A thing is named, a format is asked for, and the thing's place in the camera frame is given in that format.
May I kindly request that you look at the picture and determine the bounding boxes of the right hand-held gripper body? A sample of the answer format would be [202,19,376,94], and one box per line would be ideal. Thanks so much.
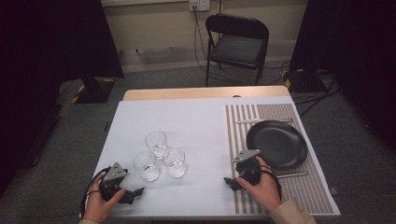
[231,148,262,187]

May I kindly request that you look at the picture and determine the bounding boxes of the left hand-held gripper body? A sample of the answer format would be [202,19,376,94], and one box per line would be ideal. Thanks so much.
[99,161,129,203]

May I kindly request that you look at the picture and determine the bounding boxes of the clear drinking glass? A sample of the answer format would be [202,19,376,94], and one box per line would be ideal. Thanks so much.
[162,147,188,179]
[133,150,161,183]
[144,130,170,161]

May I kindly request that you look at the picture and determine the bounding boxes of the person's right hand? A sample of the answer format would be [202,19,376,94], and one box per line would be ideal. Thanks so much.
[235,156,283,215]

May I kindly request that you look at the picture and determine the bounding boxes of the person's left hand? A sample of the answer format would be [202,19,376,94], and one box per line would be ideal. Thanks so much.
[81,173,126,224]

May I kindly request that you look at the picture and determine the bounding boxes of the black round plate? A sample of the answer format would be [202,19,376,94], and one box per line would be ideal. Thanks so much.
[246,119,309,171]

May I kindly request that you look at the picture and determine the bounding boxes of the silver knife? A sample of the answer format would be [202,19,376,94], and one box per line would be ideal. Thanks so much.
[234,118,294,124]

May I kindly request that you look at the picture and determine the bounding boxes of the striped grey placemat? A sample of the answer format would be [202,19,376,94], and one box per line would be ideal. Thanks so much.
[224,103,336,216]

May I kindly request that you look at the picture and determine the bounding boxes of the white table sheet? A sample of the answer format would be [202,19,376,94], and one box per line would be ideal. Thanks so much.
[92,95,341,218]

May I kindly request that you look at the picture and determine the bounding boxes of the black stand base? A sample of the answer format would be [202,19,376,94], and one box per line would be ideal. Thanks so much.
[72,77,117,105]

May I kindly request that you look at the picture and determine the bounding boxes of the wooden table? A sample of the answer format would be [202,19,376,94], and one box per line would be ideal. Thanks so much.
[121,85,291,102]

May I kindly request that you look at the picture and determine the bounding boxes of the black floor box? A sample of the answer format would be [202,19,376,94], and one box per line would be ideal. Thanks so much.
[283,68,329,94]

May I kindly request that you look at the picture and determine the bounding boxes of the black folding chair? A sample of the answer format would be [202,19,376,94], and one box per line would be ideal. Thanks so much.
[204,13,271,88]

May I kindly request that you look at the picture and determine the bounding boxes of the black curtain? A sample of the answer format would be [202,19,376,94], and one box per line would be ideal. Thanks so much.
[0,0,125,199]
[289,0,396,150]

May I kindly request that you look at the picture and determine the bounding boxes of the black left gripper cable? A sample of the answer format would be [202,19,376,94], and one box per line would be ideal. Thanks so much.
[79,166,112,218]

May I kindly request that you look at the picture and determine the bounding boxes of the black floor cables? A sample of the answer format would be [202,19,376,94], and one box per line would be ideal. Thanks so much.
[291,70,343,119]

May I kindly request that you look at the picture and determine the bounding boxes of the black outlet cable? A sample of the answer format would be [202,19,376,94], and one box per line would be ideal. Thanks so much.
[191,5,220,75]

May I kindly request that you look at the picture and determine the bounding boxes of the white wall outlet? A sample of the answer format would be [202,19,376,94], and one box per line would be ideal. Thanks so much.
[188,0,211,13]

